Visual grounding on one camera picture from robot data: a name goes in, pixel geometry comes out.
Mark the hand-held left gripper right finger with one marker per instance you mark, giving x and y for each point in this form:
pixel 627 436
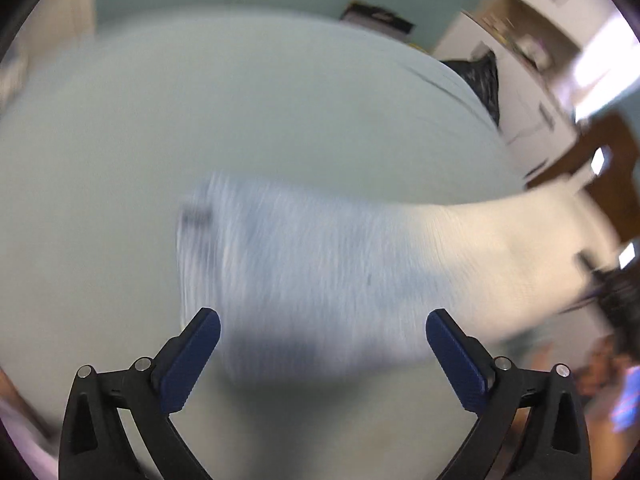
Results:
pixel 455 360

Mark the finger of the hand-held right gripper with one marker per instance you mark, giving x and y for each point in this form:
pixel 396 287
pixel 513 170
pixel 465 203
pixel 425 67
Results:
pixel 590 264

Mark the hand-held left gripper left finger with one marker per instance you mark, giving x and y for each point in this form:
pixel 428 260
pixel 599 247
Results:
pixel 192 360

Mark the blue and white knit sweater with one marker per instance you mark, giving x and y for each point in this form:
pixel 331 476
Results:
pixel 325 270

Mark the black patterned cloth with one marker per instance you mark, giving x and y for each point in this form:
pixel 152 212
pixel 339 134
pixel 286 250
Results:
pixel 480 80

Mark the white cabinet with open shelf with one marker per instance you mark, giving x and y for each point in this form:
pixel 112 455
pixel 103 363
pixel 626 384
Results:
pixel 520 60

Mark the bed with teal sheet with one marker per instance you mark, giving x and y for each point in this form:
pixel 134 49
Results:
pixel 200 110

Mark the black flat box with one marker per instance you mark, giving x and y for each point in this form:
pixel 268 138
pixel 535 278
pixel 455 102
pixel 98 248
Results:
pixel 377 15

